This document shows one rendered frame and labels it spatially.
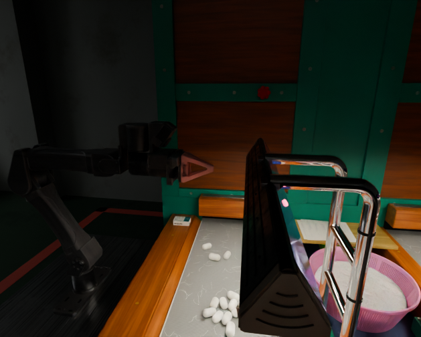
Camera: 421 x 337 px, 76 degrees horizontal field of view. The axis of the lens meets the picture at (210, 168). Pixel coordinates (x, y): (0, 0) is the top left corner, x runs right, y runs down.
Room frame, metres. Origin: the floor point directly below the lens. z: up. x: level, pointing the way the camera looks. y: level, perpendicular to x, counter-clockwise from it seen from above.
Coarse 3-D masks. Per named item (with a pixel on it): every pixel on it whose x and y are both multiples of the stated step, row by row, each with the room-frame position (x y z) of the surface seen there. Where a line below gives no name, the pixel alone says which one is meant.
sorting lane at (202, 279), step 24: (216, 240) 0.84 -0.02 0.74; (240, 240) 0.84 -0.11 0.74; (192, 264) 0.71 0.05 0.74; (216, 264) 0.71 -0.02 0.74; (240, 264) 0.71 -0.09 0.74; (192, 288) 0.60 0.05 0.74; (216, 288) 0.60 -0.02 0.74; (168, 312) 0.52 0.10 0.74; (192, 312) 0.52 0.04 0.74; (168, 336) 0.46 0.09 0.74; (192, 336) 0.46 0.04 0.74; (216, 336) 0.46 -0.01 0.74; (240, 336) 0.46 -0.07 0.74; (264, 336) 0.46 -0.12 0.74
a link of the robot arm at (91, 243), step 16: (32, 176) 0.67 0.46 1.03; (48, 176) 0.72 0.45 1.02; (32, 192) 0.66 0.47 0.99; (48, 192) 0.69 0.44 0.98; (48, 208) 0.67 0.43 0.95; (64, 208) 0.69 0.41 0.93; (48, 224) 0.67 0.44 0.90; (64, 224) 0.66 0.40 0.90; (64, 240) 0.66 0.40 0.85; (80, 240) 0.67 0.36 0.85; (96, 240) 0.71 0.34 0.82; (64, 256) 0.65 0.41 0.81; (80, 256) 0.64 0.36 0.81; (96, 256) 0.68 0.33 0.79
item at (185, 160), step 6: (186, 156) 0.61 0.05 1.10; (192, 156) 0.62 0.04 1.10; (186, 162) 0.60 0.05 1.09; (192, 162) 0.61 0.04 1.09; (198, 162) 0.61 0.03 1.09; (204, 162) 0.61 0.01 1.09; (180, 168) 0.60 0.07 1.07; (186, 168) 0.61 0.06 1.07; (210, 168) 0.61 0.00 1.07; (180, 174) 0.60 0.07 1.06; (186, 174) 0.61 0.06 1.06; (192, 174) 0.62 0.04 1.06; (198, 174) 0.61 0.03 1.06; (204, 174) 0.61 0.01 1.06; (180, 180) 0.60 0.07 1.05; (186, 180) 0.61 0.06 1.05
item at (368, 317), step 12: (312, 264) 0.69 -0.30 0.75; (372, 264) 0.71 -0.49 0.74; (384, 264) 0.69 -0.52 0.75; (396, 264) 0.67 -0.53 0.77; (396, 276) 0.65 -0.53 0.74; (408, 276) 0.62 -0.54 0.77; (408, 288) 0.60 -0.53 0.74; (408, 300) 0.57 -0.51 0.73; (336, 312) 0.56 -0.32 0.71; (360, 312) 0.51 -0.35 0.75; (372, 312) 0.50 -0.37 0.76; (384, 312) 0.49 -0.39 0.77; (396, 312) 0.49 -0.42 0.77; (360, 324) 0.53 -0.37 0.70; (372, 324) 0.52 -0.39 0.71; (384, 324) 0.51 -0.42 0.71
